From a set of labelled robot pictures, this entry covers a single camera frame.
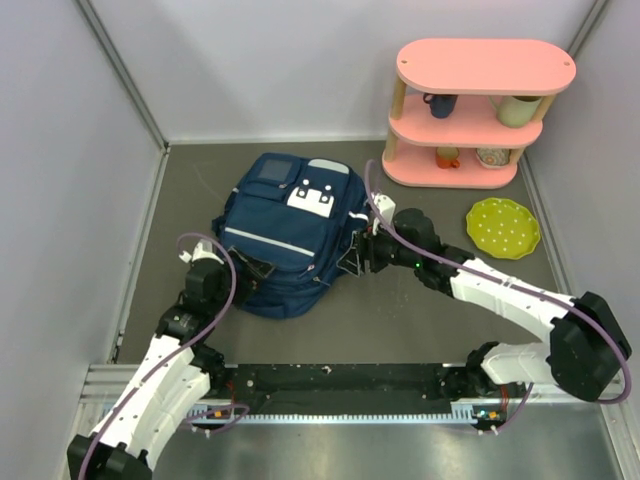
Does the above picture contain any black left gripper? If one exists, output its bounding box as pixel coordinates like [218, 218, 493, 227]
[209, 246, 274, 314]

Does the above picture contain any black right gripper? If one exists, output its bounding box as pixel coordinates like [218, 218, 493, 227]
[338, 218, 420, 278]

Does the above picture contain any navy blue student backpack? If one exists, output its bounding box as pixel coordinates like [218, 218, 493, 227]
[212, 153, 370, 319]

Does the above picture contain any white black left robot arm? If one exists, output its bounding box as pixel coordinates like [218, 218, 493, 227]
[67, 240, 274, 479]

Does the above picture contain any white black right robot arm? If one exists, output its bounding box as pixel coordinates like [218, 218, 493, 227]
[345, 209, 632, 404]

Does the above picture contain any orange small cup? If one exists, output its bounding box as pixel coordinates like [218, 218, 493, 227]
[435, 146, 460, 169]

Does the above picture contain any green polka dot plate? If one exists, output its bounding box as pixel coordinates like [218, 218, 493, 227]
[465, 197, 541, 260]

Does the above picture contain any patterned small bowl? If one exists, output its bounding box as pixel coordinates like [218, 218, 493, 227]
[475, 148, 510, 169]

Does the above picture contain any dark blue mug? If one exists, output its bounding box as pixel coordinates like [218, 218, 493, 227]
[423, 93, 458, 119]

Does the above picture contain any pink three-tier shelf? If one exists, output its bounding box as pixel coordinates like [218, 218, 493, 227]
[382, 38, 577, 189]

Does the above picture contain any cream green mug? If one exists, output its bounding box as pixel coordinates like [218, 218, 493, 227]
[489, 95, 542, 128]

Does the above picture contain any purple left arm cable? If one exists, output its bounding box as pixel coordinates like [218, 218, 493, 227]
[79, 232, 251, 480]

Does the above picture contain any grey slotted cable duct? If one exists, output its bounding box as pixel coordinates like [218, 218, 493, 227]
[99, 402, 506, 426]

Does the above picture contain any aluminium frame rail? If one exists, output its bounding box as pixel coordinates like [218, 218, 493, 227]
[80, 364, 138, 403]

